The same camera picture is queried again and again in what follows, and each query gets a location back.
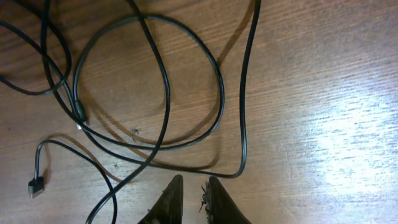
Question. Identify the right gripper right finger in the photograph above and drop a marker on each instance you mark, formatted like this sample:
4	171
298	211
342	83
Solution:
219	206

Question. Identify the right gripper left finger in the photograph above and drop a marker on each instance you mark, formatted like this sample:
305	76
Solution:
168	209

